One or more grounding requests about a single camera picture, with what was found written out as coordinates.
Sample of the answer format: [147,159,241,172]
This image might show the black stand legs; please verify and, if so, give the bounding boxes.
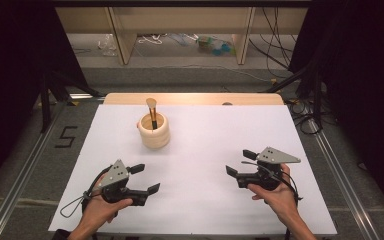
[265,63,325,111]
[39,69,104,134]

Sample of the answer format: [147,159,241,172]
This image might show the person's left hand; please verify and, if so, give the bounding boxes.
[79,173,134,232]

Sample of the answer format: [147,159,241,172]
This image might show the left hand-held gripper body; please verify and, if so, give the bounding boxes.
[93,159,149,207]

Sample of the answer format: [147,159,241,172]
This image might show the wooden cabinet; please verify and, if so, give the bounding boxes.
[54,6,309,67]

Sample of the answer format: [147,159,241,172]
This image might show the hanging black cables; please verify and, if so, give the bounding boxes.
[248,7,298,72]

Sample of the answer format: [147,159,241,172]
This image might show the aluminium floor rail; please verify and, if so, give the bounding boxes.
[0,101,72,240]
[308,119,383,240]

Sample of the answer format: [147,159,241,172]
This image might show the makeup brush with gold ferrule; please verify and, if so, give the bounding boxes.
[145,97,159,130]

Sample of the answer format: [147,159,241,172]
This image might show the clear plastic bag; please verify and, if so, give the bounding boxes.
[96,33,118,58]

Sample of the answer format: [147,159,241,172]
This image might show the white cord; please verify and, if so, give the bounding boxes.
[137,33,168,45]

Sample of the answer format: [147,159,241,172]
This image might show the green and blue plastic packaging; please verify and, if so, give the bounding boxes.
[195,34,237,57]

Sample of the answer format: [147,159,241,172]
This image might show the cream ribbed brush holder cup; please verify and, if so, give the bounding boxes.
[137,112,171,150]

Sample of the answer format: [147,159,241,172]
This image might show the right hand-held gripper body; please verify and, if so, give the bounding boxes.
[236,146,302,192]

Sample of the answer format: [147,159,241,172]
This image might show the black curtain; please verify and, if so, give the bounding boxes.
[0,0,91,198]
[288,0,384,216]

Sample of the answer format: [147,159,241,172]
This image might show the tangled black floor cables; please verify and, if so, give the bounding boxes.
[285,98,325,136]

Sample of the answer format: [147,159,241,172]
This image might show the black looped gripper cable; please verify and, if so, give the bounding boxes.
[59,173,105,219]

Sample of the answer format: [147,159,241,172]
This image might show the person's right hand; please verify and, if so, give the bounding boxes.
[247,163,301,222]

